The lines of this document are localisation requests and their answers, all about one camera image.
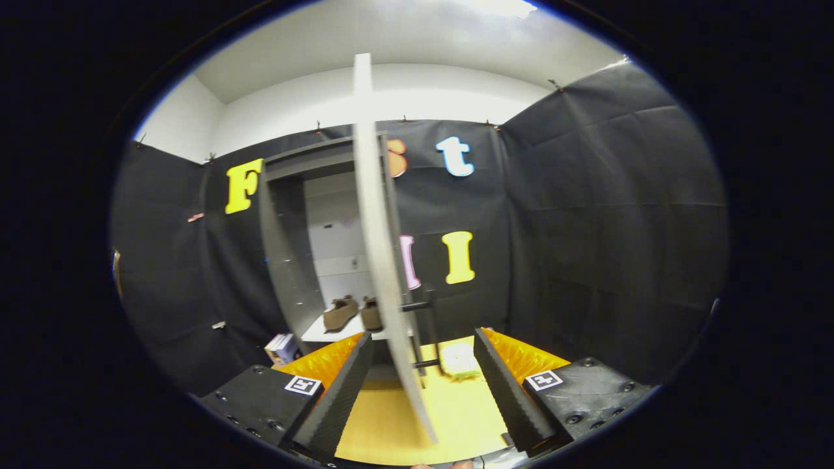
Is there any grey shoe cabinet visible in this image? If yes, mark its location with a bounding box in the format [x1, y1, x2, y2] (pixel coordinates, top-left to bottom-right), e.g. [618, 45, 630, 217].
[257, 134, 419, 369]

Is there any brown fuzzy shoe with bow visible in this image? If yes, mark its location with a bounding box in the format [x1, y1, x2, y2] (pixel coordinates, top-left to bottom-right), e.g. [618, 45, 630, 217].
[323, 295, 360, 332]
[360, 296, 384, 332]

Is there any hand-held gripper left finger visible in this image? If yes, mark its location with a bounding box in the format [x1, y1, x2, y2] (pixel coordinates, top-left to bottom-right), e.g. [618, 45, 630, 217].
[199, 332, 375, 461]

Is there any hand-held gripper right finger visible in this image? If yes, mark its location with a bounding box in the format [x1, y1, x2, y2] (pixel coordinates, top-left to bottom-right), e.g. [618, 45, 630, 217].
[474, 327, 656, 458]

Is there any beige shoe cabinet door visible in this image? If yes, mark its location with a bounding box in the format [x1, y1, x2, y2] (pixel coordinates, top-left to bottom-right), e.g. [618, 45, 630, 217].
[352, 53, 439, 444]

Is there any black door handle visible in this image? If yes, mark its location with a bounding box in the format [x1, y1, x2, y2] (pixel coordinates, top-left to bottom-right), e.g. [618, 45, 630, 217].
[401, 300, 445, 380]

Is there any stack of small boxes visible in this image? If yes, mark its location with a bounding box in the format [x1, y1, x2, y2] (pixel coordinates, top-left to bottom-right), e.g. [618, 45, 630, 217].
[265, 334, 301, 367]

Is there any black backdrop cloth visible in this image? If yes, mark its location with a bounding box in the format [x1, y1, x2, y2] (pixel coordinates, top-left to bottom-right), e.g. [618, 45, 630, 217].
[111, 59, 728, 399]

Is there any yellow-green ball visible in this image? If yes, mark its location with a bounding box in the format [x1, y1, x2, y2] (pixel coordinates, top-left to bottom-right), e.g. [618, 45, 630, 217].
[440, 343, 483, 380]

